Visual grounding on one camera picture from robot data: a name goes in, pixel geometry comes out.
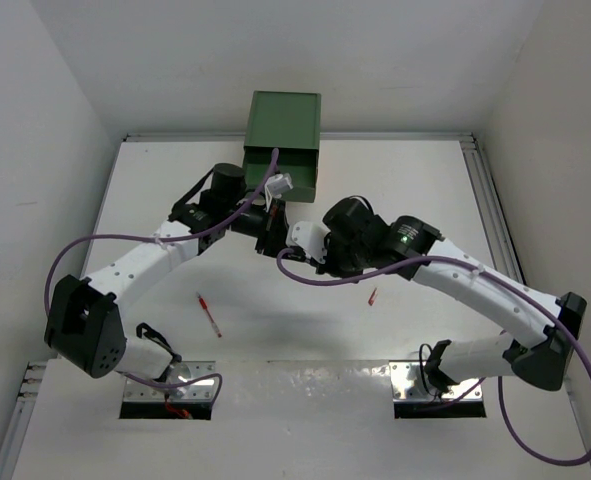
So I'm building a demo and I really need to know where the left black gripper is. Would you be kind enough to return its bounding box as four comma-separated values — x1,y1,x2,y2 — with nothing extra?
223,199,306,262

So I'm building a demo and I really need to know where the small red clip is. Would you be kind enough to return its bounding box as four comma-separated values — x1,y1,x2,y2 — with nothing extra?
368,288,378,306

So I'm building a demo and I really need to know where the green top drawer tray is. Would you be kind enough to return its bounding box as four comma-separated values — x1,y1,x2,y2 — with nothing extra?
241,148,319,205

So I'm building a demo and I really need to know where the red gel pen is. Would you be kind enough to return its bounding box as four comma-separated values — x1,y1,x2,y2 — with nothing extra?
196,292,222,338

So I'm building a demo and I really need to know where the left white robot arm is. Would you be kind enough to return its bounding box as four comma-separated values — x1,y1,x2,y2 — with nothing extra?
44,161,293,387

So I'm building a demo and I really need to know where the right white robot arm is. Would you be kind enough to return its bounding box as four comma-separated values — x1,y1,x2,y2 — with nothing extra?
320,197,587,392

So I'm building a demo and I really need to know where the green top drawer unit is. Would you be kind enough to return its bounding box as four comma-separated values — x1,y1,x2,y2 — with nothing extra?
244,91,321,150

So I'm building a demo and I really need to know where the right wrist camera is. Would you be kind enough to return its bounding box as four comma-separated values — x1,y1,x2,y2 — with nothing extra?
285,221,329,264

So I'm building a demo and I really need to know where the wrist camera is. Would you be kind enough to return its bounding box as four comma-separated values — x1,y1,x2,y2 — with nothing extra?
285,221,329,264
264,173,294,198

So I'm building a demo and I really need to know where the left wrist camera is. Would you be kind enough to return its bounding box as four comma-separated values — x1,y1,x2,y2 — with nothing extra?
264,173,294,198

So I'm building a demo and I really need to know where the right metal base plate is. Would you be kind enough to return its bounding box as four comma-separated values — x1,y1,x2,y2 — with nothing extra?
389,360,483,404

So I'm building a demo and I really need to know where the metal base plate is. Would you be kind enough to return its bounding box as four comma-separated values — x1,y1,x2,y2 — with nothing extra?
123,361,220,403
389,360,483,404

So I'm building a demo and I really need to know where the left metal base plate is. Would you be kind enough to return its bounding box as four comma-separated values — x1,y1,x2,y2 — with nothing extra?
123,361,220,403

